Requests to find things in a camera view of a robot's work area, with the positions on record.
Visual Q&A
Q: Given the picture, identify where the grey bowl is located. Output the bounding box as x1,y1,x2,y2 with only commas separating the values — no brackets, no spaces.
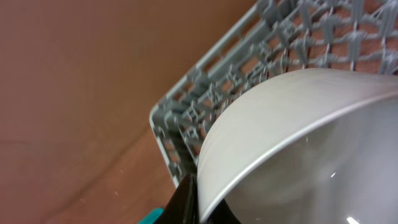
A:
197,68,397,223

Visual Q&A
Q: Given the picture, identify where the cardboard box backdrop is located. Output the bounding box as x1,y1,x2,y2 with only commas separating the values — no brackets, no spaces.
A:
1,0,252,223

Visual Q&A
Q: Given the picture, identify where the grey dishwasher rack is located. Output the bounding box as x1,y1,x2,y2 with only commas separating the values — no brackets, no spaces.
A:
149,0,397,185

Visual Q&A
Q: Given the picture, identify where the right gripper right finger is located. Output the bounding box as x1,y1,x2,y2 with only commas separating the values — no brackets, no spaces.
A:
206,199,241,224

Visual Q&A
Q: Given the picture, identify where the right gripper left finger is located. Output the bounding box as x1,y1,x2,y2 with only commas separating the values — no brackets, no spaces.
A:
154,174,197,224

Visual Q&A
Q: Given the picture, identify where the teal serving tray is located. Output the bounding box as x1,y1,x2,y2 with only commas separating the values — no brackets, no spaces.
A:
137,208,164,224

